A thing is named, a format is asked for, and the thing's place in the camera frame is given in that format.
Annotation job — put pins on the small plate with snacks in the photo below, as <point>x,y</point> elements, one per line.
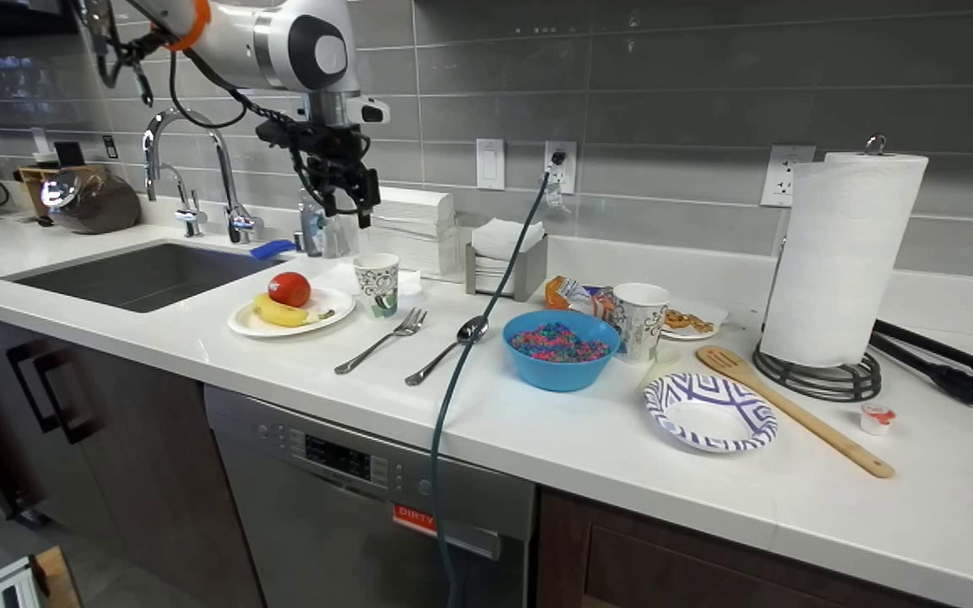
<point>691,322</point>

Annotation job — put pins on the white outlet with plug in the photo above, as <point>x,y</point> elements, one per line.
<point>559,169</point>

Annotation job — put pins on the yellow banana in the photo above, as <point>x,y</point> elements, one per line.
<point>275,311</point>

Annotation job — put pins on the blank white wall plate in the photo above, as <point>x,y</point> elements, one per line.
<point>491,164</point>

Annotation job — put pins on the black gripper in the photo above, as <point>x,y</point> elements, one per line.
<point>338,155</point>

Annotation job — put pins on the white paper towel roll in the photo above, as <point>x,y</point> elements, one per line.
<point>842,257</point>

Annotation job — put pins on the blue patterned paper plate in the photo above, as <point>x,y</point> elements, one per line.
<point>712,414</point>

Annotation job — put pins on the clear folded towel dispenser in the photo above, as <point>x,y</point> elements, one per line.
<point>415,222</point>

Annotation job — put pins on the kitchen sink basin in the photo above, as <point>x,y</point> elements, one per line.
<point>145,276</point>

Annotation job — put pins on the small chrome faucet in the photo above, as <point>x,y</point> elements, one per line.
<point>183,205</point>

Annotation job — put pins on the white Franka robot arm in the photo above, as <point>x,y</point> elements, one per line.
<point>261,37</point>

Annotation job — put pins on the stainless steel dishwasher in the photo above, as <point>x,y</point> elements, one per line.
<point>362,509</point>

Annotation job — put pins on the blue sponge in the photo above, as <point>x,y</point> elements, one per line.
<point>273,252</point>

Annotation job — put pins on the red apple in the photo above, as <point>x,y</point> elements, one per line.
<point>289,288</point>

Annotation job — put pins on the blue plastic bowl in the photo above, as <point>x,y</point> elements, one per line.
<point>559,375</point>

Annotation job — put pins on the brown bowl-shaped object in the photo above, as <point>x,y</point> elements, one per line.
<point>93,202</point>

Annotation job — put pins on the coloured gravel pieces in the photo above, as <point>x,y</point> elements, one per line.
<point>559,341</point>

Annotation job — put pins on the metal napkin holder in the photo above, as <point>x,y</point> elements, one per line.
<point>505,266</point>

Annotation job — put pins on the tall chrome faucet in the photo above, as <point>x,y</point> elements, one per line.
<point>236,205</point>

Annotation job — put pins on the white wall outlet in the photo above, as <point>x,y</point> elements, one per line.
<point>782,177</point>

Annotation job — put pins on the patterned paper coffee cup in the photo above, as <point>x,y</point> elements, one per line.
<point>375,285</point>
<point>641,322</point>

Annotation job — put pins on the wooden spoon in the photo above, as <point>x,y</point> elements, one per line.
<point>801,420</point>

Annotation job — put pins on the orange snack bag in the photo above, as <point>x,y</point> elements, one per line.
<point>572,294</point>

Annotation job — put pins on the white round plate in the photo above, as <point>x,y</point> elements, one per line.
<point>330,307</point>

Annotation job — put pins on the black kitchen tongs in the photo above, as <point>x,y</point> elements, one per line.
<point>946,364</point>

